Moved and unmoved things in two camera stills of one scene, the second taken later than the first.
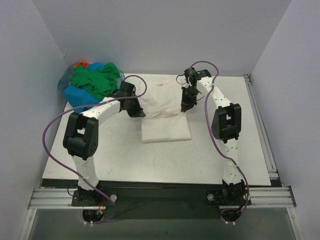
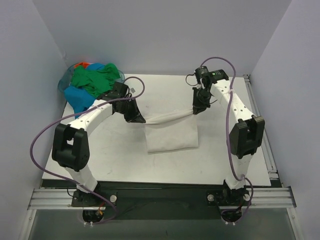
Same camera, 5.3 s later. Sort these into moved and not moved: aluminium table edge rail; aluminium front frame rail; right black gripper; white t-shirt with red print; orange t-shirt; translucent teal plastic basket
Moved: right black gripper; white t-shirt with red print
Not moved: translucent teal plastic basket; aluminium front frame rail; orange t-shirt; aluminium table edge rail
